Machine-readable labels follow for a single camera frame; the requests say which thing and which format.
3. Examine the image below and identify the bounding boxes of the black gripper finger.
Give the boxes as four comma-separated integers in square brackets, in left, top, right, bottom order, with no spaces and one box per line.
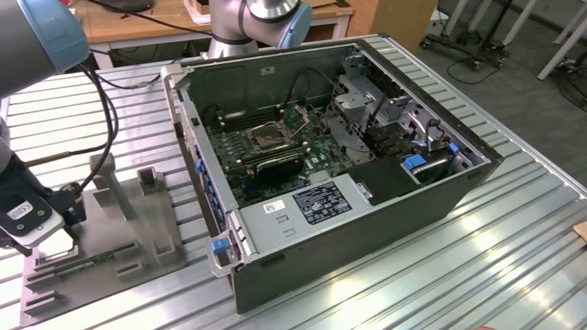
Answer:
[60,198,90,249]
[0,225,34,257]

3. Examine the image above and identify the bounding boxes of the silver square CPU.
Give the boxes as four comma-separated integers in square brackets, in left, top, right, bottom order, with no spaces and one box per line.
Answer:
[36,237,78,264]

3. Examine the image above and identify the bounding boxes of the black RAM slot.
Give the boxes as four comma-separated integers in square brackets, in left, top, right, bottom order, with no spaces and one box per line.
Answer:
[218,108,282,122]
[222,114,283,129]

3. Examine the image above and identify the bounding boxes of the CPU socket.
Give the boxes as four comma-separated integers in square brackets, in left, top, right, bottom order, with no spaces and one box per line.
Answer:
[246,125,295,155]

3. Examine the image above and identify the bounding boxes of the grey plastic parts rack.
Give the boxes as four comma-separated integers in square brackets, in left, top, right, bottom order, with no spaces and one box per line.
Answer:
[20,151,190,327]

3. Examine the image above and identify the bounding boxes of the green RAM stick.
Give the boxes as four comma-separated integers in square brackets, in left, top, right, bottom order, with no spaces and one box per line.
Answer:
[55,249,122,276]

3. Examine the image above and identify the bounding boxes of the blue case latch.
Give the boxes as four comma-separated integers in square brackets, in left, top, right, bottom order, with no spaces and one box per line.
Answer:
[208,239,231,257]

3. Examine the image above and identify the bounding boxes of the grey power supply unit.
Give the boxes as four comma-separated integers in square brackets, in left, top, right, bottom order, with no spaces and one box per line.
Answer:
[231,171,374,266]

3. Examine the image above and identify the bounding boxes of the black round fan shroud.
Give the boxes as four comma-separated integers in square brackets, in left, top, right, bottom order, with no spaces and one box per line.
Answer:
[254,154,307,184]

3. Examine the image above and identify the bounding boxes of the black rating label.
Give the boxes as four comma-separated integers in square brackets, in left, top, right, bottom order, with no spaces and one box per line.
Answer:
[292,181,354,226]

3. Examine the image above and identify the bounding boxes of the black monitor base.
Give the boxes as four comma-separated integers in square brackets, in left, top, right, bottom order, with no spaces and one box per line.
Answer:
[99,0,155,11]

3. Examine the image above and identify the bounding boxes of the green motherboard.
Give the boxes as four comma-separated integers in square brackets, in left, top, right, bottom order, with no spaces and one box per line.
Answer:
[204,106,354,204]

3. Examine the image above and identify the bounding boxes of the open black PC case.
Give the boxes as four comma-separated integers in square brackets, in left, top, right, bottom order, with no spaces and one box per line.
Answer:
[160,32,506,314]

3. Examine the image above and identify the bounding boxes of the perforated metal drive cage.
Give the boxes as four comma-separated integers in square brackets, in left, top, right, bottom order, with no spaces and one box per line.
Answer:
[327,54,414,162]

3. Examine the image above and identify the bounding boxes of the blue disk carrier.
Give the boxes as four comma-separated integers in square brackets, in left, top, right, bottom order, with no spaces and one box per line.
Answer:
[398,153,454,183]

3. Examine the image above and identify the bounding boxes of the wooden cabinet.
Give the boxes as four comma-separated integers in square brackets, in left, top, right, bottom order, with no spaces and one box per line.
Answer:
[371,0,438,54]

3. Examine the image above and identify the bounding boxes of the black wheeled stand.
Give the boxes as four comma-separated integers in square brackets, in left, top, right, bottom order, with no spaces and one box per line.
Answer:
[422,0,511,73]

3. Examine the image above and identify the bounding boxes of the brown board piece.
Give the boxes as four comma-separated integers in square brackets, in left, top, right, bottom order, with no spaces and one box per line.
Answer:
[571,219,587,249]

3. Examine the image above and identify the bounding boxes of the white table legs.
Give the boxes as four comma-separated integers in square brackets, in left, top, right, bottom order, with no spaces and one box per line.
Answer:
[535,0,587,82]

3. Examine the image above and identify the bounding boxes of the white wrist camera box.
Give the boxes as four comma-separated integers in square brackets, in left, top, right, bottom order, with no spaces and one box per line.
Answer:
[0,193,67,250]

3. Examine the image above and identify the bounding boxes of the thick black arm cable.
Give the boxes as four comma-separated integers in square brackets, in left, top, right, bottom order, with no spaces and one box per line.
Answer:
[46,63,122,208]

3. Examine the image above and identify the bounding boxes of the thin grey cable with plug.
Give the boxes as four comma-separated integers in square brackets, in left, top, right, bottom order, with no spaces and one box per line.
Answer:
[90,68,164,90]

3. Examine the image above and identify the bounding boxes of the wooden desk white frame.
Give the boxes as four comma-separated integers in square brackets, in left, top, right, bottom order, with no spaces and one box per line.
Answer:
[72,0,356,68]

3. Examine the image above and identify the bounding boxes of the metal socket cover frame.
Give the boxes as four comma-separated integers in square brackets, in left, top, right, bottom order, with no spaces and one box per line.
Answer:
[279,104,319,137]

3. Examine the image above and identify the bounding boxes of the looped black wire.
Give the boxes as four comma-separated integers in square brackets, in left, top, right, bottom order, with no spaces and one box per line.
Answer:
[286,70,343,108]

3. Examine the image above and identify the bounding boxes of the black flat wire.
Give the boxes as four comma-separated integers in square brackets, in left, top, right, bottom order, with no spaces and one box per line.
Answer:
[364,87,386,122]

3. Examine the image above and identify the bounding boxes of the silver hinged metal bracket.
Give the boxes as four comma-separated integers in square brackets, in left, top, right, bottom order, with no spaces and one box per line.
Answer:
[410,102,449,153]

